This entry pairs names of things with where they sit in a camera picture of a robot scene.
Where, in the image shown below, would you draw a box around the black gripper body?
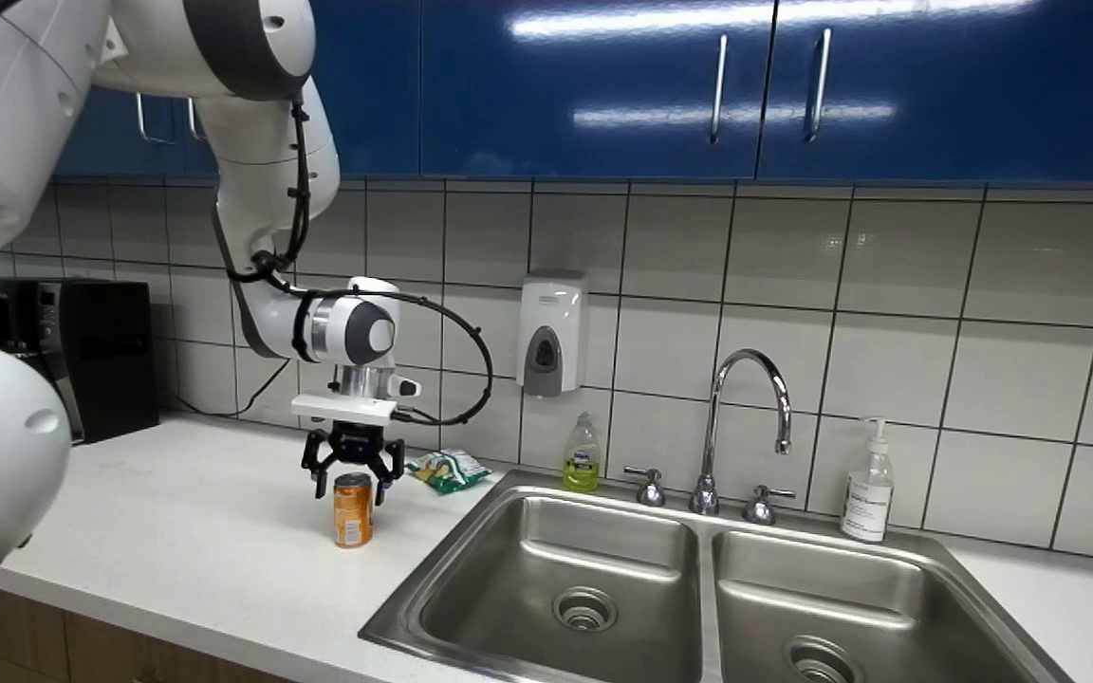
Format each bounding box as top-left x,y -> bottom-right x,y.
316,422 -> 386,464

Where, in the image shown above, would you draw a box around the orange drink can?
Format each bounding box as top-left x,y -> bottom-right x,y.
331,469 -> 377,551

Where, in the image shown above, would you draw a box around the stainless steel double sink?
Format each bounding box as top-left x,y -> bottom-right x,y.
358,469 -> 1075,683

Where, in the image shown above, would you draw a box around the green snack bag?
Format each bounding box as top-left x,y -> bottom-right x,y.
406,448 -> 492,496

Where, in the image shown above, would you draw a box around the yellow-green dish soap bottle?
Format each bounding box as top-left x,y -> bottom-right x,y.
559,411 -> 608,492

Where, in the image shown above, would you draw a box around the black box appliance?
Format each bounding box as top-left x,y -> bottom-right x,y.
57,278 -> 163,442

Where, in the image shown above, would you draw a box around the chrome faucet knob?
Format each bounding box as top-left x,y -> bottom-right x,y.
618,466 -> 673,507
739,480 -> 797,526

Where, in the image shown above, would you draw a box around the chrome gooseneck faucet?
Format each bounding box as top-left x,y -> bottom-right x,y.
685,345 -> 797,515

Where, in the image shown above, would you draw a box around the blue cabinet door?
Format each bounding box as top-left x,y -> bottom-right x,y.
163,0 -> 429,182
754,0 -> 1093,195
421,0 -> 776,186
48,83 -> 174,182

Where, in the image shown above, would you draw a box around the clear pump soap bottle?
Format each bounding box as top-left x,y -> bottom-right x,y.
837,412 -> 898,545

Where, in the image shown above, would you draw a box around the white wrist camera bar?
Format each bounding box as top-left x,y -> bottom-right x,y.
288,389 -> 403,430

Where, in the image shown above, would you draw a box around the black power cord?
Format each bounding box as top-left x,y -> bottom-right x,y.
171,356 -> 297,422

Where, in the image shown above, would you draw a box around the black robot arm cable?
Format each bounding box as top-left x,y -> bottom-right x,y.
207,91 -> 501,434

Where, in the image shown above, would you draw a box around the white wall soap dispenser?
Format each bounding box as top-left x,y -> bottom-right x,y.
515,278 -> 588,403

